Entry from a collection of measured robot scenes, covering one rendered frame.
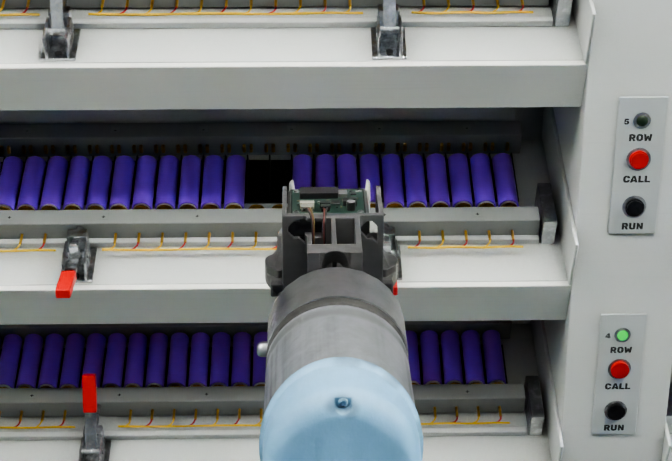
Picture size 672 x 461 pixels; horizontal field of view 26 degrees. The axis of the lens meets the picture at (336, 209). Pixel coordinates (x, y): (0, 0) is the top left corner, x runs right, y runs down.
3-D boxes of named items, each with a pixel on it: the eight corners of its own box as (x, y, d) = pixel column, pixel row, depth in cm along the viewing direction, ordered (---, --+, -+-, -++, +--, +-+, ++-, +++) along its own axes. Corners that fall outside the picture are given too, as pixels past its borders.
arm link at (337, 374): (258, 550, 83) (257, 399, 79) (263, 430, 94) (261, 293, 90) (423, 549, 83) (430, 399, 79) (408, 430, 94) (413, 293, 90)
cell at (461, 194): (466, 167, 136) (472, 216, 131) (447, 167, 135) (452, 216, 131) (468, 152, 134) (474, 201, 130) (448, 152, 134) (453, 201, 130)
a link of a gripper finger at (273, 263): (318, 229, 112) (337, 279, 104) (319, 250, 113) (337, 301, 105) (258, 233, 111) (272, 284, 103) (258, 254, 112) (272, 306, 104)
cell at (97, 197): (113, 169, 135) (106, 218, 130) (93, 169, 135) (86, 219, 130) (111, 155, 134) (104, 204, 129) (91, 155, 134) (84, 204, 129)
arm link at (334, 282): (407, 418, 94) (257, 420, 94) (402, 379, 99) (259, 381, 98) (410, 295, 90) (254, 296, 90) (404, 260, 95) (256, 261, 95)
